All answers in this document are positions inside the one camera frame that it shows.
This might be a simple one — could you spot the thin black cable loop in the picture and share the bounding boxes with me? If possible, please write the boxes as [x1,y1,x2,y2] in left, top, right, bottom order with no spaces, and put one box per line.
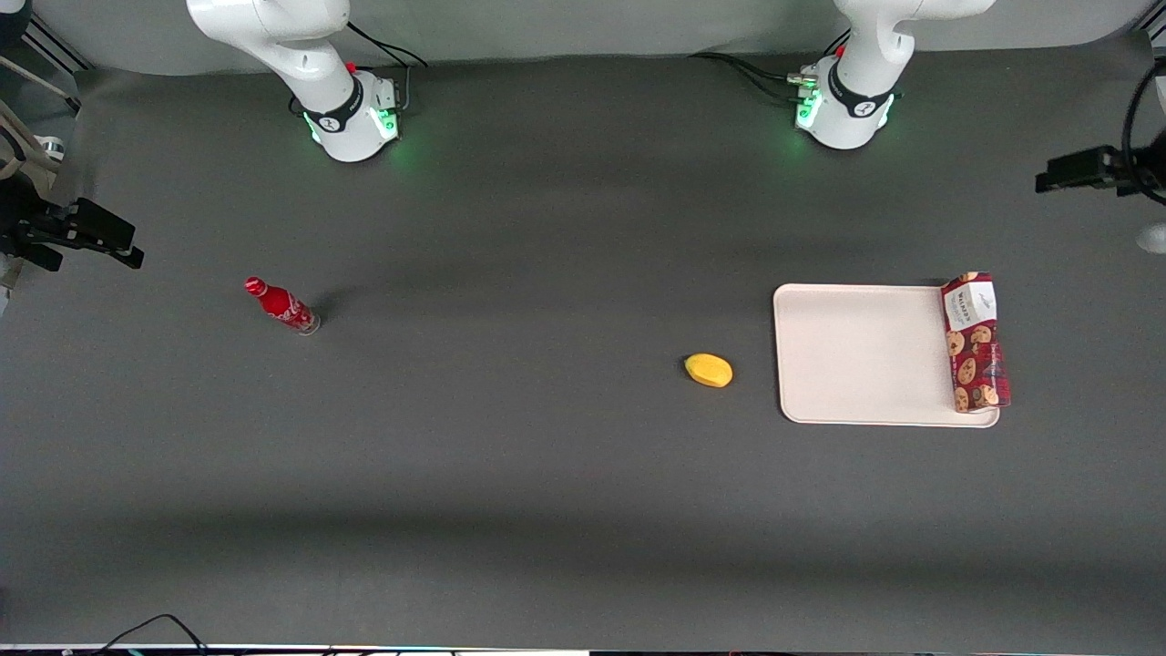
[91,613,212,656]

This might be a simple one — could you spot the beige strap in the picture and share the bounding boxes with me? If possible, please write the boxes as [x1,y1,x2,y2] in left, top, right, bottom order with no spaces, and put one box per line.
[0,55,66,183]

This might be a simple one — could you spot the beige rectangular tray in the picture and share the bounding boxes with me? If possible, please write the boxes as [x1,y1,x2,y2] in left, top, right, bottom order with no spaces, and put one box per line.
[772,283,1001,429]

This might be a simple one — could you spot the black right arm base cables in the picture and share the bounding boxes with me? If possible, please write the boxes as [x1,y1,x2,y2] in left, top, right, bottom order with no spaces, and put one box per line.
[344,20,430,118]

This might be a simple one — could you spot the black metal frame bar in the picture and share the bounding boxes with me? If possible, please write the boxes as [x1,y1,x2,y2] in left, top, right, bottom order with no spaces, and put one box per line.
[20,16,94,76]

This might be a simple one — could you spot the black left arm base cables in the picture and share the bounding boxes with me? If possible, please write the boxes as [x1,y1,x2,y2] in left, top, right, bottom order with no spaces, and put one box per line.
[688,33,850,107]

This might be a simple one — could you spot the black arm base cables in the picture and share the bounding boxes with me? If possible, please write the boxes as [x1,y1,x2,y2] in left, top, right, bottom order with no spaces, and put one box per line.
[688,33,850,107]
[344,20,430,118]

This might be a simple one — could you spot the yellow mango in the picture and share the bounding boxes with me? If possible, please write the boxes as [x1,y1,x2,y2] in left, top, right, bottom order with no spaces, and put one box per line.
[683,353,734,389]

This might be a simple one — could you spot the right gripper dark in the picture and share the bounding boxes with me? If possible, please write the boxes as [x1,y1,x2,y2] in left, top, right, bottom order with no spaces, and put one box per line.
[0,175,146,273]

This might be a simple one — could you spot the black left arm wrist cable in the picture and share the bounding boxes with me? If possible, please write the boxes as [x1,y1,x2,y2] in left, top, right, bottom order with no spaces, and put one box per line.
[1123,56,1166,207]

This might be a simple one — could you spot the red cookie box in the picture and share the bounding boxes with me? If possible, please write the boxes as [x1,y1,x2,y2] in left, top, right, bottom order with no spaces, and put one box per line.
[939,271,1013,415]

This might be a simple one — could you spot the red cola bottle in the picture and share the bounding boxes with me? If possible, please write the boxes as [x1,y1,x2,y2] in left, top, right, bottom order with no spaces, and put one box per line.
[243,276,322,336]

